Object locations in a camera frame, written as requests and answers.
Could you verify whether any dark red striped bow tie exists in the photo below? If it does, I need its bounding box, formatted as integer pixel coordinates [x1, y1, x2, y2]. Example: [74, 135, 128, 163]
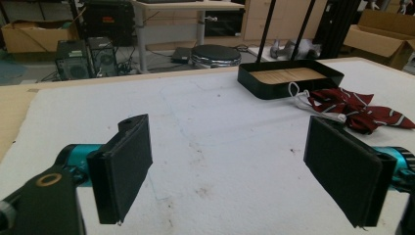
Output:
[288, 81, 415, 135]

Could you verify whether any black metal stand pole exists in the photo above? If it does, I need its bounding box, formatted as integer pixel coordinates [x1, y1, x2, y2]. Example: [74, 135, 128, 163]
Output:
[255, 0, 277, 64]
[290, 0, 317, 62]

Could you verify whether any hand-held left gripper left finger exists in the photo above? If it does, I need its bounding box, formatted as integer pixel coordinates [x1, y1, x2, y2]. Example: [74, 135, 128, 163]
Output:
[86, 114, 154, 225]

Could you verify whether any open brown cardboard box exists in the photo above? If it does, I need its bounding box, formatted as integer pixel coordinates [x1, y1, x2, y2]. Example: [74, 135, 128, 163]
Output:
[343, 9, 415, 71]

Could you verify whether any light wooden desk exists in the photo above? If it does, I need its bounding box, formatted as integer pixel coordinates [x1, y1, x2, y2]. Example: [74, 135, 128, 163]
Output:
[129, 0, 246, 74]

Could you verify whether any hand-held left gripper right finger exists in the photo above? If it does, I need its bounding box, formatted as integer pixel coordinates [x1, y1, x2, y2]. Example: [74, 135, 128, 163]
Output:
[302, 116, 398, 228]

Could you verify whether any white felt mat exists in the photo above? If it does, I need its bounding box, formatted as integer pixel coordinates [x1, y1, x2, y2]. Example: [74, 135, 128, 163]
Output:
[0, 58, 415, 235]

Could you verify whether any black tray with wooden bottom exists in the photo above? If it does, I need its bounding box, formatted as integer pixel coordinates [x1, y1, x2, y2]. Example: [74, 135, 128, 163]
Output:
[237, 59, 346, 101]

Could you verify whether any black equipment case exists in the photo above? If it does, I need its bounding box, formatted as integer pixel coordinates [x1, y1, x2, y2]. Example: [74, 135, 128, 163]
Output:
[80, 0, 136, 47]

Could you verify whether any flat black device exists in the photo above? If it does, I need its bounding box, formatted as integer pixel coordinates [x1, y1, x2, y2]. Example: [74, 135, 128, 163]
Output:
[170, 46, 194, 65]

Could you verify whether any black computer tower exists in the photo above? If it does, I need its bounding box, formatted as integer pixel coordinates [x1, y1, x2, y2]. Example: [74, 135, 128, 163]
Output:
[87, 36, 119, 78]
[54, 39, 91, 81]

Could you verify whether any light wooden drawer cabinet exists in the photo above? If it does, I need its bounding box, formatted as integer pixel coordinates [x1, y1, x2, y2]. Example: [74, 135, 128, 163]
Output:
[242, 0, 329, 41]

